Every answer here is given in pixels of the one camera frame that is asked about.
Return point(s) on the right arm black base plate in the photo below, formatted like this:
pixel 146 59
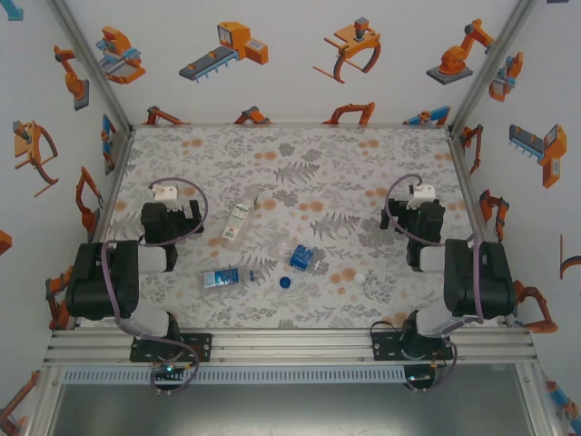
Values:
pixel 386 347

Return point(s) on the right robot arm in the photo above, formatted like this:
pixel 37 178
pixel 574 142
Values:
pixel 490 290

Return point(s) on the wide aluminium frame rail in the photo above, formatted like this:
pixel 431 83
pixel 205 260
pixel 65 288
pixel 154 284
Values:
pixel 290 347

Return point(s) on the floral patterned table cover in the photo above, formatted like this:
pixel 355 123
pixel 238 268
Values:
pixel 290 295

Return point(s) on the clear bottle green label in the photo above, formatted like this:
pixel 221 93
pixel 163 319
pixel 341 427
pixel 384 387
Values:
pixel 236 222

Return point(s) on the thin aluminium rail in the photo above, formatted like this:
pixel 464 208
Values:
pixel 290 125

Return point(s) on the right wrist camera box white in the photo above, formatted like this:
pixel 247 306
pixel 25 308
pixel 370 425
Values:
pixel 423 191

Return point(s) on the wide white bottle cap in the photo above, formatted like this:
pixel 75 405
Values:
pixel 342 233

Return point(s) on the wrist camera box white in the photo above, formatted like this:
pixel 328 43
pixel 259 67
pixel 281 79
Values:
pixel 423 191
pixel 164 193

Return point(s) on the square clear bottle blue label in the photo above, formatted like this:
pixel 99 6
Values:
pixel 222 278

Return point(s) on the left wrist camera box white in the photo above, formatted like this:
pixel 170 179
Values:
pixel 164 193

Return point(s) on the aluminium frame leg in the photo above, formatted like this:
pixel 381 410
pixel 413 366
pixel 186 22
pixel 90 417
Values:
pixel 538 399
pixel 45 399

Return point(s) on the grey metal sheet panel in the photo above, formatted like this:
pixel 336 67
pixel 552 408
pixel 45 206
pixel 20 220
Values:
pixel 290 413

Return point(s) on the small round bottle blue label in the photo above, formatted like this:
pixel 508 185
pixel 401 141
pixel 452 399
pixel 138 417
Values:
pixel 300 256

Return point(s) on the blue bottle cap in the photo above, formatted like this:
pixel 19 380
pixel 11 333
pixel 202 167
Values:
pixel 285 282

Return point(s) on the small white bottle cap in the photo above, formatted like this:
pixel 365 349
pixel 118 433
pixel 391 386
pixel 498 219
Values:
pixel 359 278

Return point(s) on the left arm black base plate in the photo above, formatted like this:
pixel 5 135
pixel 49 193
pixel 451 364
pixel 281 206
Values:
pixel 199 347

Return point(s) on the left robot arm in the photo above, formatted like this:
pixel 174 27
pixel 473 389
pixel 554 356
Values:
pixel 100 290

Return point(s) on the aluminium frame post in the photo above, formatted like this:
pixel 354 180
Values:
pixel 490 68
pixel 97 68

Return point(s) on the aluminium side rail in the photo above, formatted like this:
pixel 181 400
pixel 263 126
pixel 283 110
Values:
pixel 467 181
pixel 105 227

